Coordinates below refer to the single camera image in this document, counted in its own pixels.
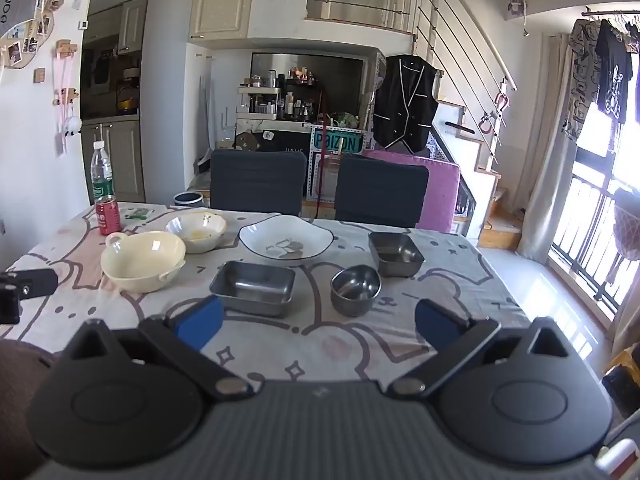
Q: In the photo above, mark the white plate with dark rim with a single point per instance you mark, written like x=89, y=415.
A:
x=285, y=245

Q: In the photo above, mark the hanging grey patterned garment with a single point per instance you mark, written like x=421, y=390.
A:
x=580, y=80

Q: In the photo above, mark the dark round bin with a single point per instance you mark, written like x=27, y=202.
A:
x=189, y=199

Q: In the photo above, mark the large square steel tray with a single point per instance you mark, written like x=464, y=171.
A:
x=252, y=287

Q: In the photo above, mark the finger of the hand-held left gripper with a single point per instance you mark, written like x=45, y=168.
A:
x=37, y=281

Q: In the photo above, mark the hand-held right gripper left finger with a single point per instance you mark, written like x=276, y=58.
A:
x=200, y=322

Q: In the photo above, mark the dark grey chair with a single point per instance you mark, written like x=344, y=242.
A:
x=257, y=180
x=380, y=192

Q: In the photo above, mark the cartoon bear printed tablecloth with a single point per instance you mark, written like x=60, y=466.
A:
x=310, y=340

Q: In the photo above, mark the round steel bowl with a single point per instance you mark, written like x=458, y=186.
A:
x=356, y=290

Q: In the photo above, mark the shelf of cosmetic bottles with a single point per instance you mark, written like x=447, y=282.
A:
x=280, y=102

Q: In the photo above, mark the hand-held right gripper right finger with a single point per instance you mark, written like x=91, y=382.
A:
x=437, y=322

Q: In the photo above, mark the grey kitchen base cabinet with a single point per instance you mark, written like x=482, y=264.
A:
x=115, y=160

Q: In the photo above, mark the black vest with white trim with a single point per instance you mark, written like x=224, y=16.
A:
x=405, y=105

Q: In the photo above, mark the white plush toy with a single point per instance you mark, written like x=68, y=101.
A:
x=71, y=126

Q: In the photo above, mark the red soda can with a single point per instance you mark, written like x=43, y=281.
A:
x=107, y=217

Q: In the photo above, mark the grey kitchen wall cabinet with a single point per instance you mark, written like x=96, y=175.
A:
x=122, y=25

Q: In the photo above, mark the white floral ceramic bowl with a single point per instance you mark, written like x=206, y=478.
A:
x=195, y=230

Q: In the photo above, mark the wall photo collage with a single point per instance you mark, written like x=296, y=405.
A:
x=25, y=25

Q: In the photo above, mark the clear water bottle green label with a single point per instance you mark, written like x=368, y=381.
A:
x=102, y=170

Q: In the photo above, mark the teal sign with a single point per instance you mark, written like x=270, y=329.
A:
x=337, y=142

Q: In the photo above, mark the black sign board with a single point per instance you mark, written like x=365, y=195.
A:
x=287, y=141

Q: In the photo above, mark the pink chair cover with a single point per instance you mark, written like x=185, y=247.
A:
x=442, y=195

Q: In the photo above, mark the green snack packet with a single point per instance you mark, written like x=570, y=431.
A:
x=137, y=212

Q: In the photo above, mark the beige curtain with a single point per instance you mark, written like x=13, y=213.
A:
x=545, y=160

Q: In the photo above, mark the hanging black printed t-shirt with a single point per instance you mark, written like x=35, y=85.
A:
x=612, y=70

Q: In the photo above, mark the wooden stairs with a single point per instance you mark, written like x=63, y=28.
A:
x=492, y=210

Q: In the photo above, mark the hanging doll ornament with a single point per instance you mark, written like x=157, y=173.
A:
x=516, y=5

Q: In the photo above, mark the black balcony railing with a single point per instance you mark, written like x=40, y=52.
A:
x=585, y=240

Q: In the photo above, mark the cream cabinet door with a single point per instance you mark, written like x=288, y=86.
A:
x=222, y=10

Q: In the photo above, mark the small square steel tray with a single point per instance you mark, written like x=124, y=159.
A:
x=395, y=255

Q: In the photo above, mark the yellow pot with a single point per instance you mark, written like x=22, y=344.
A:
x=126, y=104

